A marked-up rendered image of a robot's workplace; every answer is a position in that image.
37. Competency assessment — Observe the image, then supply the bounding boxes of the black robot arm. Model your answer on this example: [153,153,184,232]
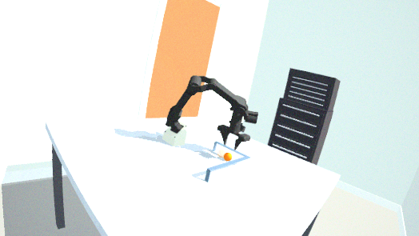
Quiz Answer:
[166,75,258,134]

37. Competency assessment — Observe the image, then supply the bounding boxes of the clear low walls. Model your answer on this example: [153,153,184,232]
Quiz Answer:
[209,143,250,182]

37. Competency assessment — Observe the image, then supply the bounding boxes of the light blue l-shaped wall top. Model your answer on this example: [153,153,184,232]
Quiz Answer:
[204,142,250,182]

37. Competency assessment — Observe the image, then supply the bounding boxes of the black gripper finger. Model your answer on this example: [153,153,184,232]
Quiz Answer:
[220,132,229,145]
[233,138,241,150]

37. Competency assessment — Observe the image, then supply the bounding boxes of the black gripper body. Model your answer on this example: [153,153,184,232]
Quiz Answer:
[217,119,250,142]

